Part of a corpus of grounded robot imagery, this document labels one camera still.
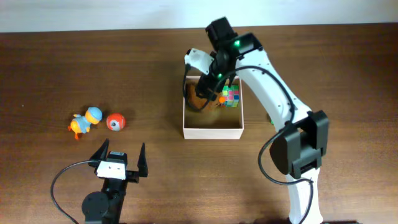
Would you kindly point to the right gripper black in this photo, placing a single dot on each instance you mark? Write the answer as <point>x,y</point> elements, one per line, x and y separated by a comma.
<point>205,90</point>

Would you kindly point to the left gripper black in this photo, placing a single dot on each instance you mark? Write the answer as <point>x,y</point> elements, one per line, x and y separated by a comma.
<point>134,177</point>

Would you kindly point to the multicolour puzzle cube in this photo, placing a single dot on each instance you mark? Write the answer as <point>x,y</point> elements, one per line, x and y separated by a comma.
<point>229,96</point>

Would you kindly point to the brown plush animal toy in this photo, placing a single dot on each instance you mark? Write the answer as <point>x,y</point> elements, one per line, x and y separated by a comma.
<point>197,102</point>

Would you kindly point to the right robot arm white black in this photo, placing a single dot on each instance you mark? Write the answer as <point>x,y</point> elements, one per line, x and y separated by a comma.
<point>293,156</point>

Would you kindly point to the orange and grey ball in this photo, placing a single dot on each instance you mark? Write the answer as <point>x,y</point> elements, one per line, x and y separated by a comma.
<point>115,122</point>

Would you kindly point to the orange and blue duck toy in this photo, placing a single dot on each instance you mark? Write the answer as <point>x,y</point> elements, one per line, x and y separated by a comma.
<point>81,124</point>

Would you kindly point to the pink open cardboard box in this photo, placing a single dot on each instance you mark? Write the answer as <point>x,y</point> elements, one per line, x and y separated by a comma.
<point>220,123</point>

